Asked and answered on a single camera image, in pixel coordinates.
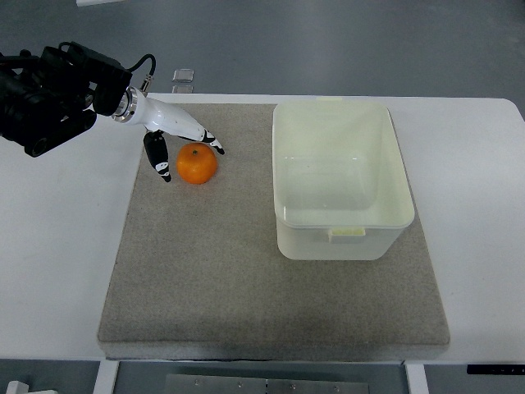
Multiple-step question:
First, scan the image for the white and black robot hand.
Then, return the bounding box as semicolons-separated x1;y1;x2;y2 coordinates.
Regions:
124;87;225;182

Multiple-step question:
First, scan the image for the orange fruit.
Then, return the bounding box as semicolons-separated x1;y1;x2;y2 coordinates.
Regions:
176;143;218;185

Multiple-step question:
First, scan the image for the translucent white plastic box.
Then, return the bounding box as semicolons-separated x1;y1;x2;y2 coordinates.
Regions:
272;99;415;260

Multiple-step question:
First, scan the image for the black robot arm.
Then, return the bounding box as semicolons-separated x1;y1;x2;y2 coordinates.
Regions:
1;42;157;158

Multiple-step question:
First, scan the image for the grey felt mat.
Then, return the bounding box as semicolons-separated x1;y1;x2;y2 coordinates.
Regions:
98;104;450;361

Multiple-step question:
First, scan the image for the white table leg left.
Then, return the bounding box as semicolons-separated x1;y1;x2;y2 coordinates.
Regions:
93;360;120;394

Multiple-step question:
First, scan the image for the white table leg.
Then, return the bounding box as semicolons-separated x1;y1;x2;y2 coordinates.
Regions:
404;364;430;394
93;360;120;394

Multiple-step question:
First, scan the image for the white block bottom left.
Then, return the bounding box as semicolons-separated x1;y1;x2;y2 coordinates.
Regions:
6;381;29;394

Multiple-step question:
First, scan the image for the white table leg right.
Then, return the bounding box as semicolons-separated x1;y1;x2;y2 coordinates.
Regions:
404;364;430;394

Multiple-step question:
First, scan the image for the black table control panel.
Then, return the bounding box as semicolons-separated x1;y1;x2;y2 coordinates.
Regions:
467;364;525;376

